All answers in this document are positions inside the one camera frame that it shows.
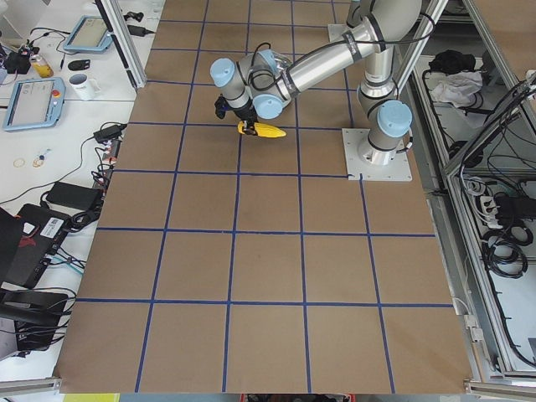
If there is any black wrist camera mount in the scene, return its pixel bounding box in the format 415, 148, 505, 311
214, 95, 229, 120

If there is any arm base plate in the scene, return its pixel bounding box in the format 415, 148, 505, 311
342, 128, 412, 182
327, 23, 353, 43

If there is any far teach pendant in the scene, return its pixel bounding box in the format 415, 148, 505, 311
63, 15, 112, 53

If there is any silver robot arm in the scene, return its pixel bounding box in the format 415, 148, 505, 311
210, 1, 421, 137

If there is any teach pendant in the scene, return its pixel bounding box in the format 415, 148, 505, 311
63, 15, 112, 53
3, 77, 65, 131

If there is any near teach pendant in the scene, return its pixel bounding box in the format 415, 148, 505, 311
3, 77, 65, 131

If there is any white crumpled cloth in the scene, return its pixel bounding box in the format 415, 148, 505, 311
430, 72, 482, 107

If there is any black power brick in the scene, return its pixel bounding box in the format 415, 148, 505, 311
45, 182, 102, 211

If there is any aluminium frame post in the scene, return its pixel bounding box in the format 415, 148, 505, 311
95, 0, 147, 90

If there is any black power adapter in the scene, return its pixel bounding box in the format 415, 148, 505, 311
93, 124, 127, 143

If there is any yellow corn cob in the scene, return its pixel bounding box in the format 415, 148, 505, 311
237, 122, 286, 138

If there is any white mug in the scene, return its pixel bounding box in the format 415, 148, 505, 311
69, 73, 101, 101

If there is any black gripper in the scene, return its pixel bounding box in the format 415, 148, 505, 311
234, 104, 256, 135

